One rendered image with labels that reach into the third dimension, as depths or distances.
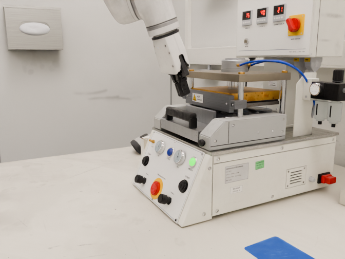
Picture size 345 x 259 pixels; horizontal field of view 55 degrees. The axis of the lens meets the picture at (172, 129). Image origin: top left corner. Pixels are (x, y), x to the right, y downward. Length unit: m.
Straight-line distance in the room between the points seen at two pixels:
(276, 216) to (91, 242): 0.47
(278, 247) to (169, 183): 0.32
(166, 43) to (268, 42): 0.37
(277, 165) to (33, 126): 1.71
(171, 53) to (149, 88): 1.63
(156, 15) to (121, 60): 1.55
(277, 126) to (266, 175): 0.13
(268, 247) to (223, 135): 0.27
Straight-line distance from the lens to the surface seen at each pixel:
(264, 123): 0.91
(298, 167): 1.03
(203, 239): 0.80
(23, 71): 2.29
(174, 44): 0.87
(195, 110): 0.98
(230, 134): 0.84
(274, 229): 0.87
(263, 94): 0.97
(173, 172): 0.91
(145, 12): 0.88
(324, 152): 1.10
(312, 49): 1.00
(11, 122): 2.32
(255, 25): 1.16
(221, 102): 0.91
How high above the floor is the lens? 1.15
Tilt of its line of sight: 12 degrees down
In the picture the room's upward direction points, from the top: straight up
